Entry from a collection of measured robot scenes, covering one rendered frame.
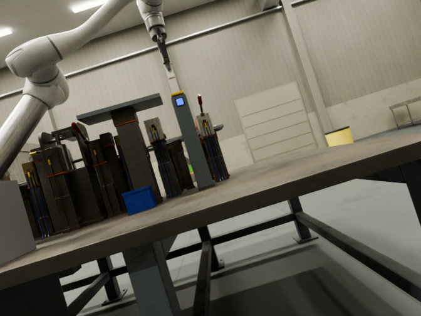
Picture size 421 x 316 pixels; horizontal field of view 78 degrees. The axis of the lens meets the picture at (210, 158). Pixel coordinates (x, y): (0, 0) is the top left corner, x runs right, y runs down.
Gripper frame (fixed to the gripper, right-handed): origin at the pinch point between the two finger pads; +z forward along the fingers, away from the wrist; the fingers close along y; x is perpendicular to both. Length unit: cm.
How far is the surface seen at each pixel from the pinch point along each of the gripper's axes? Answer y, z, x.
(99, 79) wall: 915, -409, 229
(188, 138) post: -3.5, 33.2, 1.3
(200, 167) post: -3.5, 47.3, -0.2
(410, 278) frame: -37, 104, -55
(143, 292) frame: -53, 73, 25
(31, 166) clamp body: 11, 23, 77
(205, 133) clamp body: 12.1, 31.6, -8.7
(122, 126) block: -3.6, 20.0, 27.6
